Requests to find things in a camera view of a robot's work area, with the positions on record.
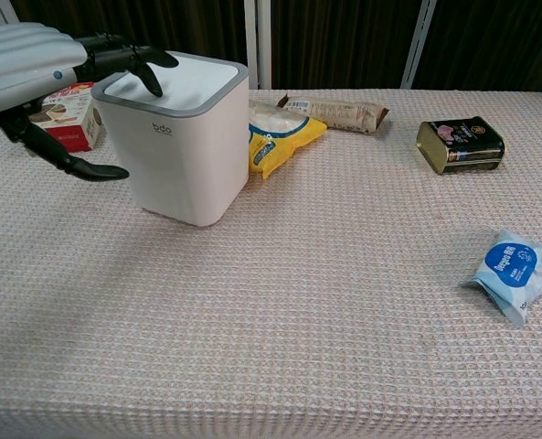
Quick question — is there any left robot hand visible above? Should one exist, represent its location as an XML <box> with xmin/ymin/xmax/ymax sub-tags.
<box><xmin>0</xmin><ymin>22</ymin><xmax>180</xmax><ymax>183</ymax></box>

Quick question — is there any white trash bin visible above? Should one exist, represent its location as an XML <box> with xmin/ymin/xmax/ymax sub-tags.
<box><xmin>90</xmin><ymin>50</ymin><xmax>250</xmax><ymax>228</ymax></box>

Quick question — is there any dark green gold tin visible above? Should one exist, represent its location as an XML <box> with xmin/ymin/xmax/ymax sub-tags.
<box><xmin>416</xmin><ymin>115</ymin><xmax>506</xmax><ymax>177</ymax></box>

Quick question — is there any red and white snack box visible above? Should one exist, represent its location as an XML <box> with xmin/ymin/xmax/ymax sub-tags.
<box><xmin>27</xmin><ymin>81</ymin><xmax>105</xmax><ymax>154</ymax></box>

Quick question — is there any yellow snack bag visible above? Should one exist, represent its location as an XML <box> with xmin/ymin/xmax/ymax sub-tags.
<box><xmin>247</xmin><ymin>100</ymin><xmax>329</xmax><ymax>180</ymax></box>

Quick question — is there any brown biscuit wrapper pack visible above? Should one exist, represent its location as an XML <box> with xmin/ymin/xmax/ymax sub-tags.
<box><xmin>277</xmin><ymin>93</ymin><xmax>390</xmax><ymax>134</ymax></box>

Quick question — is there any dark brown curtain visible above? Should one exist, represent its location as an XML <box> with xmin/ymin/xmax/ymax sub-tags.
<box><xmin>0</xmin><ymin>0</ymin><xmax>542</xmax><ymax>92</ymax></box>

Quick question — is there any beige waffle weave tablecloth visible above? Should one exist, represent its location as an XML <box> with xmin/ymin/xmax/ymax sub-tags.
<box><xmin>0</xmin><ymin>88</ymin><xmax>542</xmax><ymax>439</ymax></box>

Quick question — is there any slotted white metal upright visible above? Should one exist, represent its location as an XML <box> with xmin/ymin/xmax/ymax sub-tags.
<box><xmin>399</xmin><ymin>0</ymin><xmax>438</xmax><ymax>91</ymax></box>

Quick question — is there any light blue snack packet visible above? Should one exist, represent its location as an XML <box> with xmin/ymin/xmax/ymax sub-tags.
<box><xmin>462</xmin><ymin>229</ymin><xmax>542</xmax><ymax>327</ymax></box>

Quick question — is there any white metal frame post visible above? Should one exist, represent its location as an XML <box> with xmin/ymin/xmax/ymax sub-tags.
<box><xmin>243</xmin><ymin>0</ymin><xmax>273</xmax><ymax>91</ymax></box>

